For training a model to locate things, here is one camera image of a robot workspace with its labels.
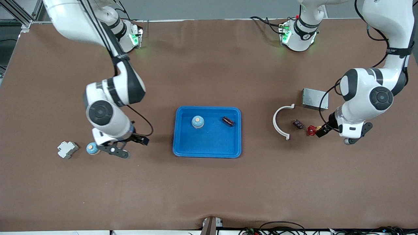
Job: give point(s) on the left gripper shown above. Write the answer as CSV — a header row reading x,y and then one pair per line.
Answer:
x,y
331,123

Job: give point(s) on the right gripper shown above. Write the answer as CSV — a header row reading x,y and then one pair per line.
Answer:
x,y
136,137

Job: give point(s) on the small black capacitor block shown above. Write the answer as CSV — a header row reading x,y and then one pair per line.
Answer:
x,y
297,124

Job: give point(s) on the blue bell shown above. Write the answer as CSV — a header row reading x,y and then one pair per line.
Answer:
x,y
198,121
91,149

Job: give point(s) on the dark cylindrical electrolytic capacitor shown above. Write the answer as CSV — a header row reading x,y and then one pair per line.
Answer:
x,y
228,121

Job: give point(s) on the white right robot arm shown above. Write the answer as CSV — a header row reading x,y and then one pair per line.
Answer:
x,y
68,16

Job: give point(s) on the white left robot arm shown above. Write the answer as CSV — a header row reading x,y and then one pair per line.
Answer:
x,y
392,19

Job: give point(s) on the blue plastic tray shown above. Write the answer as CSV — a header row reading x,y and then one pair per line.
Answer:
x,y
214,133

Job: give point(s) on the red handwheel brass valve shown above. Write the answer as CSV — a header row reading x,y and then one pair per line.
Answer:
x,y
311,131

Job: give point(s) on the grey metal box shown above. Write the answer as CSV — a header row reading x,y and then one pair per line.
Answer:
x,y
312,99

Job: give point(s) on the white circuit breaker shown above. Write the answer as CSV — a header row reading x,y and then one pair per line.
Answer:
x,y
67,150

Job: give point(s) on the brown table mat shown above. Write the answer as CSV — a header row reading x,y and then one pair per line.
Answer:
x,y
209,189

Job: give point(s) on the white table edge strip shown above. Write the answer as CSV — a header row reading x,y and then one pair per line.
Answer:
x,y
49,233

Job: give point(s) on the small green red connector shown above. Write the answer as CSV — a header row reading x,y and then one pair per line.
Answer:
x,y
250,231

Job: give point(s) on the white curved plastic bracket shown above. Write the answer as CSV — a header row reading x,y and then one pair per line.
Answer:
x,y
274,121

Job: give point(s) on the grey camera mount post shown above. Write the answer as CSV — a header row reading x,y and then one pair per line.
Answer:
x,y
209,227

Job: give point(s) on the aluminium frame strut with bracket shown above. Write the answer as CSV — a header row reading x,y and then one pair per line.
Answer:
x,y
16,11

